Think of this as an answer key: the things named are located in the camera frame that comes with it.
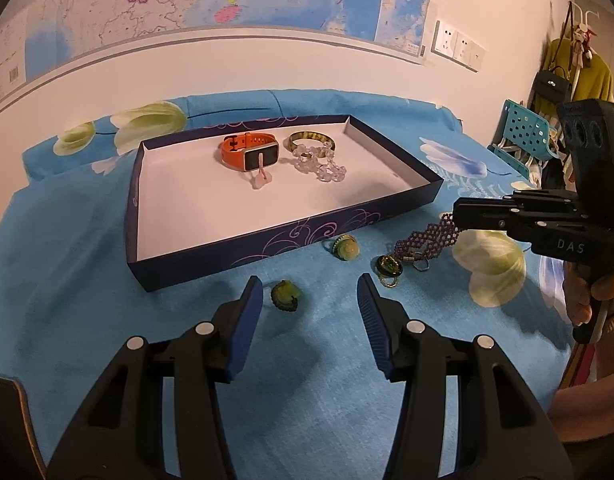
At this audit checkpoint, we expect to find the dark green beaded ring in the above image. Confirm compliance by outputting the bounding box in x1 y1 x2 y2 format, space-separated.
375 255 404 288

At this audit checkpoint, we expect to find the pink bead charm ring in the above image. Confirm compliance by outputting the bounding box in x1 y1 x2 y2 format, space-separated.
250 152 274 191

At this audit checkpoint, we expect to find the person's right hand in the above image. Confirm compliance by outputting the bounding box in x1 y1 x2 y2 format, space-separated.
562 264 614 328

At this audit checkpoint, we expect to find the purple beaded bracelet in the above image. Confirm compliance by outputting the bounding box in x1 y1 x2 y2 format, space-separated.
393 212 462 263

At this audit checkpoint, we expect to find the clear crystal bead bracelet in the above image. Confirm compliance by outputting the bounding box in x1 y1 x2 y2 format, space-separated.
289 142 348 184

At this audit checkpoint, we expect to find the person's right forearm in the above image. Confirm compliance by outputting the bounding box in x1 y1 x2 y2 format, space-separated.
547 305 614 443

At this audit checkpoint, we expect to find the orange smart watch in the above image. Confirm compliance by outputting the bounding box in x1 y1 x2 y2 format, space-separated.
218 131 280 173

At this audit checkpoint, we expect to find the black handbag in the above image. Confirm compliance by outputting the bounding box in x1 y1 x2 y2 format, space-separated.
529 70 572 111

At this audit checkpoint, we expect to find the white coat rack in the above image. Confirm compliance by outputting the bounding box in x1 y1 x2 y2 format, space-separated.
569 0 600 101

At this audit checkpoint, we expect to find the blue plastic chair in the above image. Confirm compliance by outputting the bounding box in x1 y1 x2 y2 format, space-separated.
489 99 562 181

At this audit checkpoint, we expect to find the yellow-green ring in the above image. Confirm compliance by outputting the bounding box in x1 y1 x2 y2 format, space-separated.
270 280 300 313

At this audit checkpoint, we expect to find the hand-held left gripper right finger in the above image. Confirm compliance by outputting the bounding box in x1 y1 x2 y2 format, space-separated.
357 272 572 480

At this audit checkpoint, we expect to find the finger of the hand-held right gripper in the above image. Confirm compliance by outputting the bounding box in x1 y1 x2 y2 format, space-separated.
453 190 582 212
454 207 535 241

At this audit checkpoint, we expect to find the white wall socket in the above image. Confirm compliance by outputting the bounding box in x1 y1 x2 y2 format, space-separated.
454 32 486 72
433 20 460 58

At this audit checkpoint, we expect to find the yellow-green mottled bangle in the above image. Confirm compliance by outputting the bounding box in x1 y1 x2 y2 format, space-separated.
285 130 336 158

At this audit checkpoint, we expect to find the navy cardboard box tray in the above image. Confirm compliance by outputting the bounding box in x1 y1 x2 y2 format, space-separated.
124 114 444 292

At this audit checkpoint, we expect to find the yellow garment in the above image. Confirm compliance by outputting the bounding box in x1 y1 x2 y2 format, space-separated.
542 37 614 103

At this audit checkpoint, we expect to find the blue floral bedsheet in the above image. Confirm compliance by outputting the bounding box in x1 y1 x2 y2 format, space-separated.
0 89 588 480

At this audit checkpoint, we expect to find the green bead ring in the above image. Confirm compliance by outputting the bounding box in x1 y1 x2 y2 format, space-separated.
332 234 360 262

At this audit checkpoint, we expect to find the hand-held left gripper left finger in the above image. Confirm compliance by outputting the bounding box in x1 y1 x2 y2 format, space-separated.
47 275 264 480

